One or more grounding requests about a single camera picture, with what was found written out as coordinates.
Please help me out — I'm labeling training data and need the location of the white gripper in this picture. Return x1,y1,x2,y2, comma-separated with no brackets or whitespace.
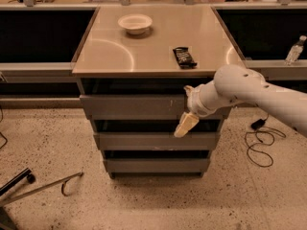
174,84,215,138

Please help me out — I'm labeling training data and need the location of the grey top drawer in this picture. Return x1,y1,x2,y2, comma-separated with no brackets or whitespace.
79,94,238,121

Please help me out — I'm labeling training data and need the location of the grey drawer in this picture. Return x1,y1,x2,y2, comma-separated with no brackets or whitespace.
79,94,238,121
104,159,210,173
94,132,220,150

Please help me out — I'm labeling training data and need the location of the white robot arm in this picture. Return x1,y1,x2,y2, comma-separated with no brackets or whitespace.
174,64,307,138

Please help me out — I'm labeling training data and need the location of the grey drawer cabinet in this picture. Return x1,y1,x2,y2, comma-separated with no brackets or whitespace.
73,5,242,176

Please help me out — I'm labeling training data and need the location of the grey middle drawer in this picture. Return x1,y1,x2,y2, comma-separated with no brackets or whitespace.
94,132,220,150

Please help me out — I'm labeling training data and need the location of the grey bottom drawer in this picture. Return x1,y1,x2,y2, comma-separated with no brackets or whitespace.
104,159,210,173

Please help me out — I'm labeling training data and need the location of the black snack bar wrapper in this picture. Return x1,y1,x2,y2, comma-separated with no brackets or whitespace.
173,47,198,69

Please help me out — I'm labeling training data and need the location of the white bowl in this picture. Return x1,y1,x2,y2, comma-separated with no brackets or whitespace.
118,14,153,35

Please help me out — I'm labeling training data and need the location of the clear plastic water bottle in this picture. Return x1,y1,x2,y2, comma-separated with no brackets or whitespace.
285,35,307,65

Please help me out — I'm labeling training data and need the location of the metal stand leg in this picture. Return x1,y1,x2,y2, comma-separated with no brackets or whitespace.
0,172,83,207

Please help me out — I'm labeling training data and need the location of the black caster leg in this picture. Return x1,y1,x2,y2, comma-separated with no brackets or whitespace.
0,168,35,196

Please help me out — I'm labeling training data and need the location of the black cable with adapter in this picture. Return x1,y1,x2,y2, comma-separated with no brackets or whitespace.
244,118,287,169

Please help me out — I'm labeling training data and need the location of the grey window rail frame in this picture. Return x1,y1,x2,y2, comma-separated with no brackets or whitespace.
0,2,307,108

